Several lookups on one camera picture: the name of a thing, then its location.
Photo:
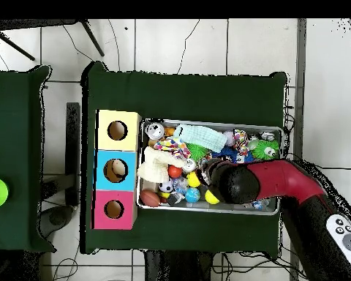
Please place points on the shallow silver mesh bin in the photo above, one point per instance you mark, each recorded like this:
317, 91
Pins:
222, 210

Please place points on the blue globe ball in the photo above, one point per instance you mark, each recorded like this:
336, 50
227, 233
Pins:
192, 195

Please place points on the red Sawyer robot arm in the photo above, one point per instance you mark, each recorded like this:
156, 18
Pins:
280, 178

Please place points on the mint green cloth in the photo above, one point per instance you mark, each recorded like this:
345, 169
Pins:
201, 136

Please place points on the wooden box with three holes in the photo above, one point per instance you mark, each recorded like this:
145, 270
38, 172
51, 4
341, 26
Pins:
105, 143

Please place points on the small soccer ball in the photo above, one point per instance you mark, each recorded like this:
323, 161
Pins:
165, 186

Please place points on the silver drink can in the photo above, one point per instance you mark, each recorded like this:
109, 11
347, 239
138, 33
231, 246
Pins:
154, 130

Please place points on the cream knit cloth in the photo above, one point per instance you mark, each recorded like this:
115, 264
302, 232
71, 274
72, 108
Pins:
156, 165

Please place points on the orange-red ball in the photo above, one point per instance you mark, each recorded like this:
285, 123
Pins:
175, 171

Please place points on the dark grey floor base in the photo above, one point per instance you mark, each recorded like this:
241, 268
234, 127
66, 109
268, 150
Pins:
57, 218

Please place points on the polka dot cloth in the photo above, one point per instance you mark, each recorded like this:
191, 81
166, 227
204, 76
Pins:
172, 145

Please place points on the blue fuzzy toy with eyes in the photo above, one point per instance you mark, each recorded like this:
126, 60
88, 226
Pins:
245, 158

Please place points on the dark green side tablecloth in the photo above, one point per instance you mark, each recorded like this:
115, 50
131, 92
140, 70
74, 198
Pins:
17, 161

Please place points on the black metal frame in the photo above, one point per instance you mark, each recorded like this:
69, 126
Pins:
32, 23

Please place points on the green fuzzy toy with eyes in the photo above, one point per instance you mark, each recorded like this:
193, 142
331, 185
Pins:
263, 149

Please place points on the black upright board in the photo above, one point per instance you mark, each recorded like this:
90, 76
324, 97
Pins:
73, 146

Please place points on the brown toy football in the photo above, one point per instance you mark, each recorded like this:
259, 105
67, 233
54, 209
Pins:
149, 198

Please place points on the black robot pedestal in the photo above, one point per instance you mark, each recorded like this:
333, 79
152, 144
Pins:
178, 269

